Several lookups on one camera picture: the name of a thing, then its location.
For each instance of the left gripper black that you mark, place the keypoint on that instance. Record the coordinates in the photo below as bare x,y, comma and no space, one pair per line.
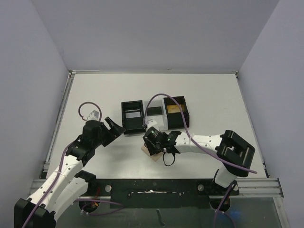
117,129

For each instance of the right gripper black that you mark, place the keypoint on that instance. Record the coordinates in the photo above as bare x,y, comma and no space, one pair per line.
149,144

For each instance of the black white card tray organizer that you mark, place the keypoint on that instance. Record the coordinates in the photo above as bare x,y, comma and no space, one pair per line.
133,114

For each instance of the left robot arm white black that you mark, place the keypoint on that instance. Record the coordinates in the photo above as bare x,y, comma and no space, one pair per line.
68,181

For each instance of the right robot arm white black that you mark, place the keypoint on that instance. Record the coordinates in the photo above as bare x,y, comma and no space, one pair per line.
235,153

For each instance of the gold card in tray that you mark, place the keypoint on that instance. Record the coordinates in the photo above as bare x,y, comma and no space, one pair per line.
175,108

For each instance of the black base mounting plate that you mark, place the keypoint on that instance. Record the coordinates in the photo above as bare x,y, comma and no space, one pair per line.
156,193

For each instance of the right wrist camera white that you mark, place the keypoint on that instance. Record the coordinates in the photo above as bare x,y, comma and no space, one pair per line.
151,123

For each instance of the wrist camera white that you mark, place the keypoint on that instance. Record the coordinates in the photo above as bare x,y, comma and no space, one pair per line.
151,123
94,115

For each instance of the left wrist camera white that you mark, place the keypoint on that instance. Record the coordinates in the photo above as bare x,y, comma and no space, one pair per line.
94,115

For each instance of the aluminium frame rail front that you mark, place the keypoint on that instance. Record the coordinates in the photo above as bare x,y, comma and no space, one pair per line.
245,187

